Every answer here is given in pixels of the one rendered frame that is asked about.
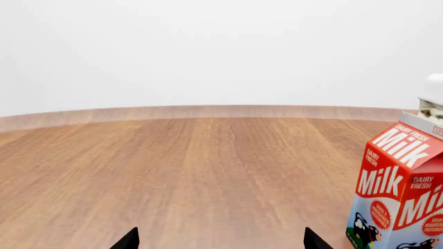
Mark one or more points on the red white milk carton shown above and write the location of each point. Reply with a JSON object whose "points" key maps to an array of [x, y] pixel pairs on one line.
{"points": [[398, 186]]}

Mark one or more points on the white capped bottle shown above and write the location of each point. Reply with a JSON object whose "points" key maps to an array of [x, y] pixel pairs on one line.
{"points": [[432, 93]]}

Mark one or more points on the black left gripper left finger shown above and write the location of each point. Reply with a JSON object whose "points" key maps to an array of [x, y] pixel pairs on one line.
{"points": [[129, 241]]}

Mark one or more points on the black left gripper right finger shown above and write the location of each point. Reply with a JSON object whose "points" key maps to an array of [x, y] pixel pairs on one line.
{"points": [[313, 241]]}

